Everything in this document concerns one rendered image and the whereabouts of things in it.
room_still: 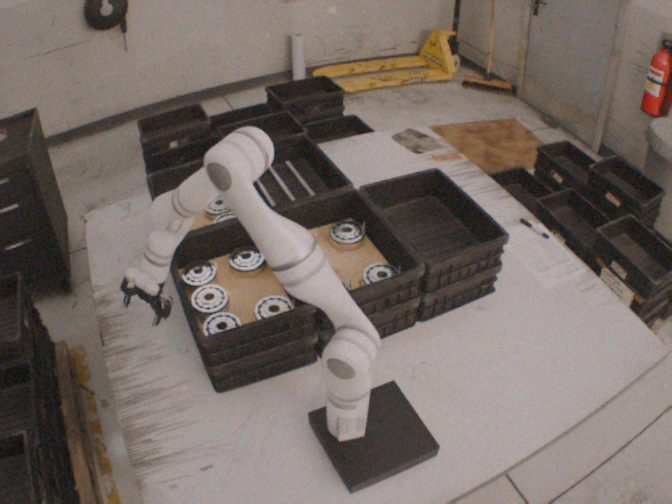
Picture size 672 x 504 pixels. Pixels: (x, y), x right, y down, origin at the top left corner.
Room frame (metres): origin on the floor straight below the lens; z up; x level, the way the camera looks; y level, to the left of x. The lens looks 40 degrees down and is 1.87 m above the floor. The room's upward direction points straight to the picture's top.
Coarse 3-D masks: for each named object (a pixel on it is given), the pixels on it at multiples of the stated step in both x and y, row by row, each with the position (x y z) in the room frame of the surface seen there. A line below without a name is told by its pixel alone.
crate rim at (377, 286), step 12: (336, 192) 1.37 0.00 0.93; (348, 192) 1.37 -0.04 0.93; (360, 192) 1.37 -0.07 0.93; (300, 204) 1.31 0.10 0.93; (408, 252) 1.10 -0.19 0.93; (420, 264) 1.05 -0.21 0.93; (396, 276) 1.01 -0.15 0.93; (408, 276) 1.02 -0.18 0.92; (420, 276) 1.03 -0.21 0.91; (360, 288) 0.97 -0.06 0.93; (372, 288) 0.97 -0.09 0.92; (384, 288) 0.99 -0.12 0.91
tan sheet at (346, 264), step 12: (324, 228) 1.33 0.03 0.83; (324, 240) 1.27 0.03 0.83; (324, 252) 1.22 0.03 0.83; (336, 252) 1.22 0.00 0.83; (348, 252) 1.22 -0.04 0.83; (360, 252) 1.22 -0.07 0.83; (372, 252) 1.22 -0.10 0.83; (336, 264) 1.17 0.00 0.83; (348, 264) 1.16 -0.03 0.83; (360, 264) 1.16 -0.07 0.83; (348, 276) 1.12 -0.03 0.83; (360, 276) 1.12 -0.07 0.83
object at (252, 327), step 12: (216, 228) 1.20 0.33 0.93; (180, 276) 1.00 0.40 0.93; (180, 288) 0.96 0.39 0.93; (192, 312) 0.88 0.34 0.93; (288, 312) 0.89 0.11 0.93; (300, 312) 0.89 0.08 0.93; (312, 312) 0.90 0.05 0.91; (192, 324) 0.84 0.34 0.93; (252, 324) 0.85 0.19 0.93; (264, 324) 0.85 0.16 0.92; (276, 324) 0.87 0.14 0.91; (204, 336) 0.80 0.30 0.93; (216, 336) 0.80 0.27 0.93; (228, 336) 0.81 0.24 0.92; (240, 336) 0.83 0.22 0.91
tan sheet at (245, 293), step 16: (224, 256) 1.20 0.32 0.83; (224, 272) 1.13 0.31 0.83; (272, 272) 1.13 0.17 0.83; (224, 288) 1.07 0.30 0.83; (240, 288) 1.07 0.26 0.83; (256, 288) 1.07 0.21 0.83; (272, 288) 1.07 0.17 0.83; (240, 304) 1.01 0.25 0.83; (256, 304) 1.01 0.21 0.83; (240, 320) 0.95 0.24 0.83
